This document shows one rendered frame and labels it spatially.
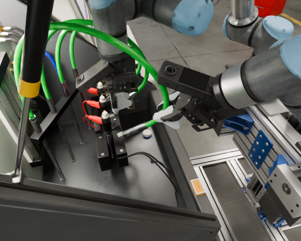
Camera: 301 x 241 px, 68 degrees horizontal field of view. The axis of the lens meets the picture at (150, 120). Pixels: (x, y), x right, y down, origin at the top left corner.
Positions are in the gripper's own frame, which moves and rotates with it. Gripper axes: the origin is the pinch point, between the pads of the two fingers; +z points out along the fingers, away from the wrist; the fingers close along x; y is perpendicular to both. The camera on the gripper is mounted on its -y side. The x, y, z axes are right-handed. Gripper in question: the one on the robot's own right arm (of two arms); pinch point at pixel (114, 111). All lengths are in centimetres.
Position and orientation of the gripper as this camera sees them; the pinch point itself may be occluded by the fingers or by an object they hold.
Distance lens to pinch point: 70.3
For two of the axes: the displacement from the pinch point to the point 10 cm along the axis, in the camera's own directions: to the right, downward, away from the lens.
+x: -2.5, -6.7, 6.9
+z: 0.0, 7.2, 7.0
